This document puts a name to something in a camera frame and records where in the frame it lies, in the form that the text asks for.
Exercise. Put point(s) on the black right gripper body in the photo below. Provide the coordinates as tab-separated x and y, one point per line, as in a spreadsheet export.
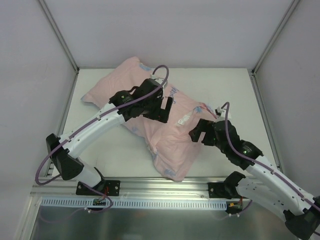
203	130

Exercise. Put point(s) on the aluminium frame post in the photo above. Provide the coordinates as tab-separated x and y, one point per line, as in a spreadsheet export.
280	27
50	18

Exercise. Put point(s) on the right aluminium frame post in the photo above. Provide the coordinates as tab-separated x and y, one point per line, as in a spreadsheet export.
280	27

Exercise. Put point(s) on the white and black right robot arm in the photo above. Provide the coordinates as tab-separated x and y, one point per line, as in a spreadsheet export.
299	209

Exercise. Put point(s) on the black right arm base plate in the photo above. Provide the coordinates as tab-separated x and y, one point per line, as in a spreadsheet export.
217	190

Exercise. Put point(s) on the white slotted cable duct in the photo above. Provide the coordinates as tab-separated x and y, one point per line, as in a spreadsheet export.
121	203

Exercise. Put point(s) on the aluminium mounting rail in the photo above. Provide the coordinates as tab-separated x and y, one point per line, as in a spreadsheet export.
191	188

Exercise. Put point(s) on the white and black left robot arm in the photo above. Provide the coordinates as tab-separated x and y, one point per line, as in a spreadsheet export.
65	150

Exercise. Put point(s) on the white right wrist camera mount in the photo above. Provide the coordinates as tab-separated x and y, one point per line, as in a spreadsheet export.
221	114

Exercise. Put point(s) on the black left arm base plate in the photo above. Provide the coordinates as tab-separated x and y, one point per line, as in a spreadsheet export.
107	187

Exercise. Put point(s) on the blue and pink printed pillowcase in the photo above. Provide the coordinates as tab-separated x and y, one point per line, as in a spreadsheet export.
171	147

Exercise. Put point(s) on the left aluminium frame post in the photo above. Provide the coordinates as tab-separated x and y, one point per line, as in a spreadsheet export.
50	18

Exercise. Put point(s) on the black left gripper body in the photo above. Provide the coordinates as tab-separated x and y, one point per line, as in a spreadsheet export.
157	113

